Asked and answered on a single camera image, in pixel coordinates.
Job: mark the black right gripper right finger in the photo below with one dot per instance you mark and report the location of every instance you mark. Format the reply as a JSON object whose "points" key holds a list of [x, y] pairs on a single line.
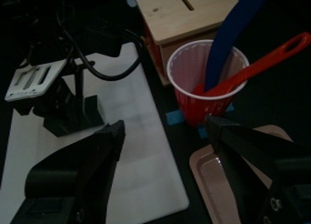
{"points": [[260, 160]]}

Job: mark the blue tape piece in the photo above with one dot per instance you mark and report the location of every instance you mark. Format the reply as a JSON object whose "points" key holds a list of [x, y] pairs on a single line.
{"points": [[202, 132], [131, 1], [174, 117]]}

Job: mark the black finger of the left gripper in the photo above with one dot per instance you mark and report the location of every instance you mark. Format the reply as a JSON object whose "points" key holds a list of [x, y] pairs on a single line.
{"points": [[65, 118], [94, 110]]}

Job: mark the red plastic cup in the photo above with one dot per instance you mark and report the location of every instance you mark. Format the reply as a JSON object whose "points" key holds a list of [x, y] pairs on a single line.
{"points": [[194, 109]]}

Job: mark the white plastic cutting board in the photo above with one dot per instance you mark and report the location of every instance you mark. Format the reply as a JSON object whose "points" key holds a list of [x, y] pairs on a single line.
{"points": [[138, 173]]}

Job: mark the wooden knife block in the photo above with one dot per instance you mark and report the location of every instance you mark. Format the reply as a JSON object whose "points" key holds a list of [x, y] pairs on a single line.
{"points": [[174, 18]]}

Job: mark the beige plastic tray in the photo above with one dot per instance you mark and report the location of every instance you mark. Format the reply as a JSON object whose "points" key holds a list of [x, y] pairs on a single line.
{"points": [[210, 185]]}

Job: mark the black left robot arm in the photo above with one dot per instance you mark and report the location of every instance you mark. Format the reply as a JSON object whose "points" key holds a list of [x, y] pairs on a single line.
{"points": [[81, 30]]}

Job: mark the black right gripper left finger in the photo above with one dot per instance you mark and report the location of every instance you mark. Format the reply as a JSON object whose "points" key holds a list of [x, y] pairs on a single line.
{"points": [[77, 179]]}

